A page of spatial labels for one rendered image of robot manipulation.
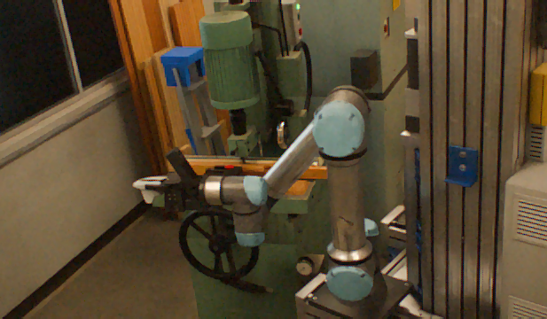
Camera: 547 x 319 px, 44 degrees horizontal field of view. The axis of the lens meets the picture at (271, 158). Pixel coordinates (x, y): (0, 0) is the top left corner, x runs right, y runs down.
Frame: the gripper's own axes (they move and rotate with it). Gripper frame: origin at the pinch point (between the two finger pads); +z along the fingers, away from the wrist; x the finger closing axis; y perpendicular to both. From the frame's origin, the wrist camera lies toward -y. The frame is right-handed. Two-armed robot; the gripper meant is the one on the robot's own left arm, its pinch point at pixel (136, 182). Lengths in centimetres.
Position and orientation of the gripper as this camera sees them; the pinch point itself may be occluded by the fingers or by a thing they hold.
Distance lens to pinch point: 184.6
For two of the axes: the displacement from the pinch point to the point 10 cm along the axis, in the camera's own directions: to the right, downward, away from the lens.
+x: 2.5, -3.1, 9.2
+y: 0.8, 9.5, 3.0
